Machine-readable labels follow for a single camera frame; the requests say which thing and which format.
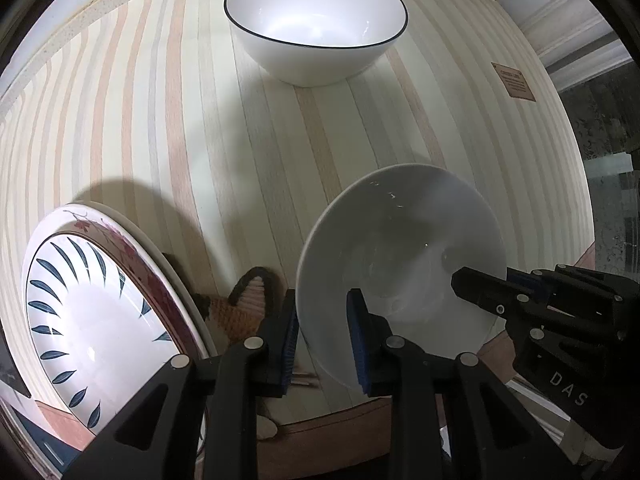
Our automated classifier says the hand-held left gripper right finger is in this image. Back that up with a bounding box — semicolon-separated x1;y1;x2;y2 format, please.
346;288;576;480

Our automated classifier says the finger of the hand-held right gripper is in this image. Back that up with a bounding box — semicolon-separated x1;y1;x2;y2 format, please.
506;267;553;295
451;266;547;332

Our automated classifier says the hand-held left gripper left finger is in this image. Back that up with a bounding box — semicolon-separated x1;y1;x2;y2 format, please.
62;287;301;480

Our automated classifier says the plain white bowl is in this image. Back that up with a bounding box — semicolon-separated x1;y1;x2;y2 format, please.
295;162;507;395

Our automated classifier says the blue leaf pattern plate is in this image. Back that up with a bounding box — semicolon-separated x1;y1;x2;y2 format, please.
22;232;176;436

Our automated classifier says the red floral plate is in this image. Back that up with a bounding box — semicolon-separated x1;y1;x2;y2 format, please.
22;205;203;361

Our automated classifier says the frosted glass sliding door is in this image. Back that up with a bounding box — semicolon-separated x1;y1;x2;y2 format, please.
550;30;640;281

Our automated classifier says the striped cat print cloth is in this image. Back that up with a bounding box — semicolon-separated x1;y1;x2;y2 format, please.
0;0;596;480

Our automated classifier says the black rimmed white bowl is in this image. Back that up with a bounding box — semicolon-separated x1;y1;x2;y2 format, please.
223;0;407;87

